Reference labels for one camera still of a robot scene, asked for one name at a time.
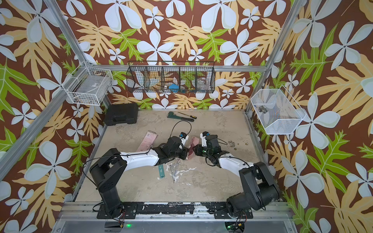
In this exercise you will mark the pink ruler set pouch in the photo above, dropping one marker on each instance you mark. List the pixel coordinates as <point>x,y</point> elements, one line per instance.
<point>147,141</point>

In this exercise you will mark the clear triangle ruler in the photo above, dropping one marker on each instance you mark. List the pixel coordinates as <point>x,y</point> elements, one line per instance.
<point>174,171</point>

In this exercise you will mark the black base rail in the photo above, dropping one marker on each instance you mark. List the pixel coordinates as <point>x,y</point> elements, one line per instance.
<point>131,210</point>

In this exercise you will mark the black plastic tool case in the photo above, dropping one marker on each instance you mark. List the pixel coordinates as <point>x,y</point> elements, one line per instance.
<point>121,113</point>

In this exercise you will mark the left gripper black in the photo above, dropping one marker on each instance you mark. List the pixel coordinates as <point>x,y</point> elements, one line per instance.
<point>185,151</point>

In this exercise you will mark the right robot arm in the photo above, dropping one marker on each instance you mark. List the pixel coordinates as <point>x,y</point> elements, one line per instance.
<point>259,186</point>

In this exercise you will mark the green pipe wrench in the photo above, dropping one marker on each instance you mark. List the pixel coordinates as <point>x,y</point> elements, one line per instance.
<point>174,116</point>

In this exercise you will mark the white wire basket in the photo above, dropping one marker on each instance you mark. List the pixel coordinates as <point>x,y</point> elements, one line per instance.
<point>88,85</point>

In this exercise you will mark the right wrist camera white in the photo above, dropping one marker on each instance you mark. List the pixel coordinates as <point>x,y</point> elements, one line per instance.
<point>203,138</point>

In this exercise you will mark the black wire basket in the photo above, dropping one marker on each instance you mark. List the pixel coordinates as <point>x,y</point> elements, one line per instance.
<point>191,77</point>

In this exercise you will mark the small dark object in basket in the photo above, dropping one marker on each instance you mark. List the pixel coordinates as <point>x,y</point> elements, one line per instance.
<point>263,109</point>

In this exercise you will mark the yellow black screwdriver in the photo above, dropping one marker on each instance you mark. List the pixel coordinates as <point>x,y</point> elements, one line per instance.
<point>190,116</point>

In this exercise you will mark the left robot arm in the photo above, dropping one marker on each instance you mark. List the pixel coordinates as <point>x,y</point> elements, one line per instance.
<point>108,169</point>

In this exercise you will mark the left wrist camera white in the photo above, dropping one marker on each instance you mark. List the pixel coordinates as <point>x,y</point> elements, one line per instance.
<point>184,137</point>

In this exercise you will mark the blue object in basket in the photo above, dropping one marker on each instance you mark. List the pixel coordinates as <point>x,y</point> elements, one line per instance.
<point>174,88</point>

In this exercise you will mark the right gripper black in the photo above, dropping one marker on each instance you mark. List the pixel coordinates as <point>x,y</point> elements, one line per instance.
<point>197,150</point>

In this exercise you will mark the teal straight ruler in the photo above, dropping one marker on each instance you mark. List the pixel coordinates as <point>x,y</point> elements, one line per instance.
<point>161,171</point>

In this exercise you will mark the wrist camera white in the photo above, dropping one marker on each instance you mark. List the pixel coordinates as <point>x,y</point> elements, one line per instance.
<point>184,137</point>
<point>203,138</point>

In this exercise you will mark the white mesh basket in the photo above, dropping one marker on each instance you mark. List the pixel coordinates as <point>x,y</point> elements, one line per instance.
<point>284,112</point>

